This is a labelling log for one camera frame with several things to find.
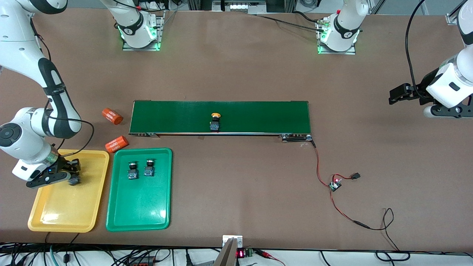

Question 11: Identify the green conveyor belt unit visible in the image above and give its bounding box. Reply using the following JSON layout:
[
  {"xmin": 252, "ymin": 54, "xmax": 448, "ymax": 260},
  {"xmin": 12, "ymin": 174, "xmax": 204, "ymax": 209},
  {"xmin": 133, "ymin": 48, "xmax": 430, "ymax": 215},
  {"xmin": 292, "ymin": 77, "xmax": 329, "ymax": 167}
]
[{"xmin": 128, "ymin": 100, "xmax": 315, "ymax": 144}]

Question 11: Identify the red clip lead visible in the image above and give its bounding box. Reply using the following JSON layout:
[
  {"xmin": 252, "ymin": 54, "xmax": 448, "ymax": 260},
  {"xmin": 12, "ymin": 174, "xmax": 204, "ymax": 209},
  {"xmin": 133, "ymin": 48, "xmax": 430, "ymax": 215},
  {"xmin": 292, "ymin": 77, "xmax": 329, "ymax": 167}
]
[{"xmin": 255, "ymin": 249, "xmax": 286, "ymax": 266}]

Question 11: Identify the black cable on table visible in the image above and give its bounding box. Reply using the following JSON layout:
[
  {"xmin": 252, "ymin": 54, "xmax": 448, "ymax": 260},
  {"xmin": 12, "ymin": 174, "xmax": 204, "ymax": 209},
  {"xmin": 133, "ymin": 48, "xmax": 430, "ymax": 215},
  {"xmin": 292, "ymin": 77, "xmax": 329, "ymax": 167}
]
[{"xmin": 255, "ymin": 11, "xmax": 326, "ymax": 32}]

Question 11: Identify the orange cylinder printed 4680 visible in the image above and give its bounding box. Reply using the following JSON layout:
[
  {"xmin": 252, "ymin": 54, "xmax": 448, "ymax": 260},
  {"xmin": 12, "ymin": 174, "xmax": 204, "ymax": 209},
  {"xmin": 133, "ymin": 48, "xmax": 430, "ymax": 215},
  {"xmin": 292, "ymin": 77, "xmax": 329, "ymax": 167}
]
[
  {"xmin": 105, "ymin": 136, "xmax": 129, "ymax": 153},
  {"xmin": 102, "ymin": 108, "xmax": 124, "ymax": 125}
]

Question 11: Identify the black plug with red wire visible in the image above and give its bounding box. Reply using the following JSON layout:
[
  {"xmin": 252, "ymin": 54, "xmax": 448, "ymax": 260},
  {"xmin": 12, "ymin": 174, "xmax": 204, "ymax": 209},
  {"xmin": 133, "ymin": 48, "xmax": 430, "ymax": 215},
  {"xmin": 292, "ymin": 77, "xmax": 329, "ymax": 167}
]
[{"xmin": 333, "ymin": 172, "xmax": 361, "ymax": 181}]

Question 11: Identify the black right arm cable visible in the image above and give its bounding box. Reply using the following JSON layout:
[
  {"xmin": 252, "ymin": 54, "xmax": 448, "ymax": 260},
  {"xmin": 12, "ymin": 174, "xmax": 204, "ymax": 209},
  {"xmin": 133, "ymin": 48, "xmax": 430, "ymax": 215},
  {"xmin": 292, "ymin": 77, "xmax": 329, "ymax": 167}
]
[{"xmin": 30, "ymin": 18, "xmax": 95, "ymax": 160}]

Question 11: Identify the yellow plastic tray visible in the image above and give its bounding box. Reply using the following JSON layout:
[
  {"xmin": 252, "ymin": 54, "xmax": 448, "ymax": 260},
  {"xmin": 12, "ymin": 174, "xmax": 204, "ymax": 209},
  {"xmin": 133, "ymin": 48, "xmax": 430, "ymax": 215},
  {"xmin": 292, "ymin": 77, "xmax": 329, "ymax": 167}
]
[{"xmin": 28, "ymin": 149, "xmax": 110, "ymax": 233}]

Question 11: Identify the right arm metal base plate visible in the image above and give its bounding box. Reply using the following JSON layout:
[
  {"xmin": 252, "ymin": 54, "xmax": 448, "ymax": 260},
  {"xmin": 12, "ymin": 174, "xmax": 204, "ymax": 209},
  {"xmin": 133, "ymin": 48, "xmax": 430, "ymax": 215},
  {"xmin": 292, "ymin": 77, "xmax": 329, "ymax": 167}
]
[{"xmin": 122, "ymin": 11, "xmax": 165, "ymax": 51}]

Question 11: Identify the red black motor wire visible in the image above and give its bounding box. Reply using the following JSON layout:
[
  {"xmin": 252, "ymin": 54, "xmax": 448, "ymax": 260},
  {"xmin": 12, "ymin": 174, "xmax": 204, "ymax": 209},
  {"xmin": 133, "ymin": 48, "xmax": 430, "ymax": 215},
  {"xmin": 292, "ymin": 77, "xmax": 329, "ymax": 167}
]
[{"xmin": 312, "ymin": 141, "xmax": 333, "ymax": 186}]

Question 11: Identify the aluminium frame rack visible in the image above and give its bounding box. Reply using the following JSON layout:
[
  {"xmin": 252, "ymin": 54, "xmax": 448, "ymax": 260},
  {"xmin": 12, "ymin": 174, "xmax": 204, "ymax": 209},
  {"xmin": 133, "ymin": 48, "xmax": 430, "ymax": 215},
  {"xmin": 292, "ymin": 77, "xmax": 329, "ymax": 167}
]
[{"xmin": 187, "ymin": 0, "xmax": 296, "ymax": 15}]

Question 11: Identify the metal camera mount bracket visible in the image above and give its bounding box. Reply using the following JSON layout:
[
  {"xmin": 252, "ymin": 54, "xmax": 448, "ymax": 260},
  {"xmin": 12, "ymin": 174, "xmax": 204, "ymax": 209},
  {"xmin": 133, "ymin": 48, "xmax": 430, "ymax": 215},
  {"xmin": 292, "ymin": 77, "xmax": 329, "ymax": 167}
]
[{"xmin": 214, "ymin": 235, "xmax": 244, "ymax": 266}]

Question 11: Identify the green plastic tray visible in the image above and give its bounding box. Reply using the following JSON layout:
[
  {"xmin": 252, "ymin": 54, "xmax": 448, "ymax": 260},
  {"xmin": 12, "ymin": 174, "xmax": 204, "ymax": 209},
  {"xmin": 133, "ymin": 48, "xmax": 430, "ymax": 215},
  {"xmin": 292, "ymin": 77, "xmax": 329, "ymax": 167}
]
[{"xmin": 105, "ymin": 147, "xmax": 173, "ymax": 232}]

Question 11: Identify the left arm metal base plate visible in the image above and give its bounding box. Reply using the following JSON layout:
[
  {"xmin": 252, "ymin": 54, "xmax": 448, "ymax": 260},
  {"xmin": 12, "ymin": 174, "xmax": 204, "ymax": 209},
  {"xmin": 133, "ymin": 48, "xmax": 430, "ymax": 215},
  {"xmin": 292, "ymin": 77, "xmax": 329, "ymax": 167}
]
[{"xmin": 317, "ymin": 17, "xmax": 357, "ymax": 55}]

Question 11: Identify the red black power cable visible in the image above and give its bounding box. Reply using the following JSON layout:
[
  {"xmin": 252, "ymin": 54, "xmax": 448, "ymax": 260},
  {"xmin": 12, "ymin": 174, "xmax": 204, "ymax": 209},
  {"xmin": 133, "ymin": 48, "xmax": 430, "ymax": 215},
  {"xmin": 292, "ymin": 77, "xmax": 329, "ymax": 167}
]
[{"xmin": 330, "ymin": 190, "xmax": 411, "ymax": 262}]

